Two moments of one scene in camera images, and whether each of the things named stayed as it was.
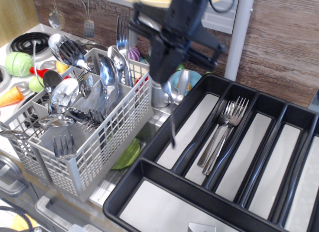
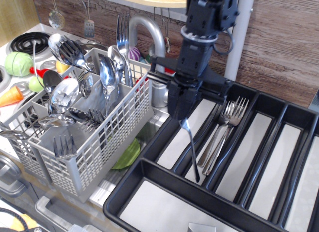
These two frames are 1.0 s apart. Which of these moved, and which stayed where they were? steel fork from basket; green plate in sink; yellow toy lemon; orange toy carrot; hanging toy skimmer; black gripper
Moved: steel fork from basket; black gripper
Stayed: orange toy carrot; hanging toy skimmer; green plate in sink; yellow toy lemon
